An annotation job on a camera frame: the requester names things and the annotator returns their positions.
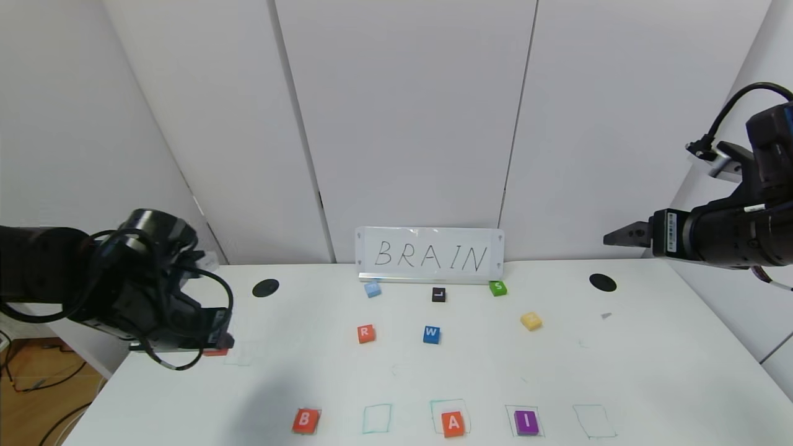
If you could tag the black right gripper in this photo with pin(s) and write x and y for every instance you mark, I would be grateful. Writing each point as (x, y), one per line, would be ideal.
(666, 233)

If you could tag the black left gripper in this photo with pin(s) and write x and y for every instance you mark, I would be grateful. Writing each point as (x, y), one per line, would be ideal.
(216, 327)

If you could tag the orange letter A block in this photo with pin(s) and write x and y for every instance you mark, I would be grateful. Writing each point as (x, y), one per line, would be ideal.
(215, 352)
(453, 424)

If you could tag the yellow letter N block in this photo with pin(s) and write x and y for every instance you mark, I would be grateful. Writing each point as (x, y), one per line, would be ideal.
(531, 321)

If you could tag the orange letter R block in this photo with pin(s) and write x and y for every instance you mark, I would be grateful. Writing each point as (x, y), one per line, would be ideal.
(366, 333)

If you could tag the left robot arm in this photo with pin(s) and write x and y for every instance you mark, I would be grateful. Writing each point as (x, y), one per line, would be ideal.
(37, 266)

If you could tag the orange letter B block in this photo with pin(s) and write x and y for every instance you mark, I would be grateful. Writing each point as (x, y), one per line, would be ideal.
(306, 420)

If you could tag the green letter S block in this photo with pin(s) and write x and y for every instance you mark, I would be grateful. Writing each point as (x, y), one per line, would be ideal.
(498, 288)

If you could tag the light blue letter block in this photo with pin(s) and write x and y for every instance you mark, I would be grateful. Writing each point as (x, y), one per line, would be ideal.
(372, 288)

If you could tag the black letter L block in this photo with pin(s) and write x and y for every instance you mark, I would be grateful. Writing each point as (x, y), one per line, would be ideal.
(438, 294)

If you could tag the blue letter W block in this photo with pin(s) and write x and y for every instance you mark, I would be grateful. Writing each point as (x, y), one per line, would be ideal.
(432, 334)

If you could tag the white BRAIN sign board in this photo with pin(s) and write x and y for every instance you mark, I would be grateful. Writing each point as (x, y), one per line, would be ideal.
(427, 254)

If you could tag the purple letter I block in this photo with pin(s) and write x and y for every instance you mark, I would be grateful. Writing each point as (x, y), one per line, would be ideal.
(526, 422)

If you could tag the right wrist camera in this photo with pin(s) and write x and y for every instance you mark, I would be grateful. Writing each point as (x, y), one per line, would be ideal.
(728, 164)

